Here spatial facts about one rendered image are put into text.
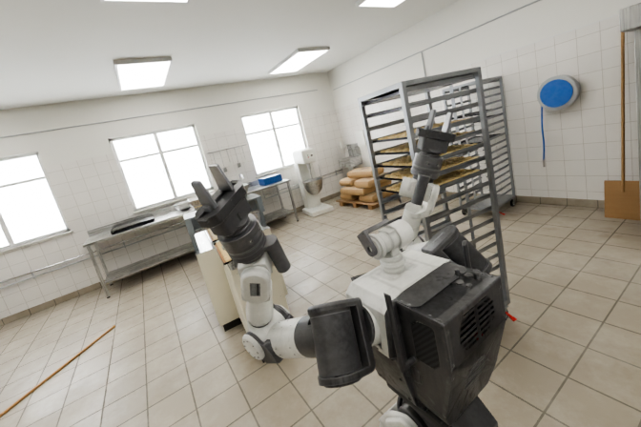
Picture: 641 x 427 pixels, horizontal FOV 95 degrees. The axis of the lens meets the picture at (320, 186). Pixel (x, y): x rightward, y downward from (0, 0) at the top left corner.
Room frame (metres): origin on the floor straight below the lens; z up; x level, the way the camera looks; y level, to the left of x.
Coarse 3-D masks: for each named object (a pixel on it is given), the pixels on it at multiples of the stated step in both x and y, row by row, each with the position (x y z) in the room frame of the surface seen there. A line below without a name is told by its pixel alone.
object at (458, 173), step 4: (452, 172) 2.09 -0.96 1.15; (456, 172) 2.06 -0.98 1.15; (460, 172) 2.03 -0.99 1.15; (464, 172) 2.01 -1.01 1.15; (468, 172) 1.98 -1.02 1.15; (472, 172) 1.95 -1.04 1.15; (440, 176) 2.04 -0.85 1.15; (444, 176) 2.02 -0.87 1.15; (448, 176) 1.98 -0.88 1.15; (452, 176) 1.96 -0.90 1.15; (456, 176) 1.93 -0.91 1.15; (460, 176) 1.90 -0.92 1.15; (436, 180) 1.95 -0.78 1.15; (440, 180) 1.93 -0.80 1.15; (444, 180) 1.94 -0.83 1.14; (448, 180) 1.88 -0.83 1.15; (452, 180) 1.88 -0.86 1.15; (396, 184) 2.12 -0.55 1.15; (400, 184) 2.11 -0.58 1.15; (440, 184) 1.84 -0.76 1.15; (388, 188) 2.07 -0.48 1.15; (392, 188) 2.03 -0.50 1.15; (396, 188) 2.01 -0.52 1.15
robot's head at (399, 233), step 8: (392, 224) 0.70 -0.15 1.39; (400, 224) 0.69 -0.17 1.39; (408, 224) 0.70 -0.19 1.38; (384, 232) 0.68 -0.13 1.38; (392, 232) 0.67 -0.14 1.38; (400, 232) 0.67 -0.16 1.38; (408, 232) 0.68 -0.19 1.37; (384, 240) 0.65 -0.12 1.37; (392, 240) 0.66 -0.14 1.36; (400, 240) 0.67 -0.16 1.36; (408, 240) 0.68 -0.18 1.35; (384, 248) 0.64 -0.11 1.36; (392, 248) 0.66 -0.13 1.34; (400, 248) 0.67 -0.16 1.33; (384, 256) 0.68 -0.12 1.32; (392, 256) 0.67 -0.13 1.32; (400, 256) 0.67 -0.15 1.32; (384, 264) 0.67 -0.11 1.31; (392, 264) 0.66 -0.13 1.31
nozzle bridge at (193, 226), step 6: (246, 198) 2.90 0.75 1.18; (252, 198) 2.84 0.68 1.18; (258, 198) 2.86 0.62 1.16; (252, 204) 2.91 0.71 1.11; (258, 204) 2.86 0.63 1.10; (252, 210) 2.91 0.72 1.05; (258, 210) 2.88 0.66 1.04; (264, 210) 2.87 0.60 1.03; (186, 216) 2.69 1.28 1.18; (192, 216) 2.62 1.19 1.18; (258, 216) 3.01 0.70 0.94; (186, 222) 2.57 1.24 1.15; (192, 222) 2.67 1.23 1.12; (264, 222) 2.96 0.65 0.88; (192, 228) 2.58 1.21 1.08; (198, 228) 2.68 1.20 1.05; (204, 228) 2.66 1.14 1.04; (192, 234) 2.58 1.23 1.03; (192, 240) 2.66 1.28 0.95
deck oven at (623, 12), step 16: (624, 16) 2.23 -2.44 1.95; (640, 16) 2.16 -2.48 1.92; (640, 32) 2.31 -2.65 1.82; (640, 48) 2.31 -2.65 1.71; (640, 64) 2.31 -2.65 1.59; (640, 80) 2.32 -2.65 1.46; (640, 96) 2.32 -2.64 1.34; (640, 112) 2.32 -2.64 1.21; (640, 128) 2.32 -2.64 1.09; (640, 144) 2.33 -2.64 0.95; (640, 160) 2.33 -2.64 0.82; (640, 176) 2.33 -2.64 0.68; (640, 192) 2.33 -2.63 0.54; (640, 208) 2.34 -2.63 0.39
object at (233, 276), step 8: (272, 264) 2.15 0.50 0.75; (232, 272) 2.03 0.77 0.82; (232, 280) 2.12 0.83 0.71; (272, 280) 2.14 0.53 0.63; (280, 280) 2.17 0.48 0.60; (232, 288) 2.37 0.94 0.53; (240, 288) 2.04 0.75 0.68; (272, 288) 2.13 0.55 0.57; (280, 288) 2.16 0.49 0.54; (240, 296) 2.03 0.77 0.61; (272, 296) 2.12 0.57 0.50; (280, 296) 2.15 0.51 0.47; (240, 304) 2.04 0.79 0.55; (280, 304) 2.14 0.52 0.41; (240, 312) 2.25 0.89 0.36
